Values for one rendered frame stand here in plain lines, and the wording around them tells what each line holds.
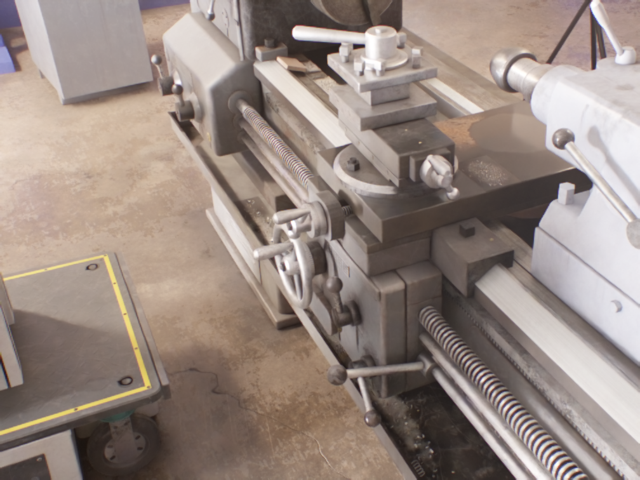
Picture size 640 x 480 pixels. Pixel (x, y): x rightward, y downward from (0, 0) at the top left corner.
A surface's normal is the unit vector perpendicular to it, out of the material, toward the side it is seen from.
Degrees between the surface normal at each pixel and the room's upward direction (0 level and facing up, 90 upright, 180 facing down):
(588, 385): 36
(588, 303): 90
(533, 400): 90
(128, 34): 90
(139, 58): 90
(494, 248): 0
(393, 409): 0
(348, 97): 0
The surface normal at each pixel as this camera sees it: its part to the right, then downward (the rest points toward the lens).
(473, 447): -0.04, -0.84
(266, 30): 0.40, 0.48
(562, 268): -0.91, 0.25
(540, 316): -0.57, -0.54
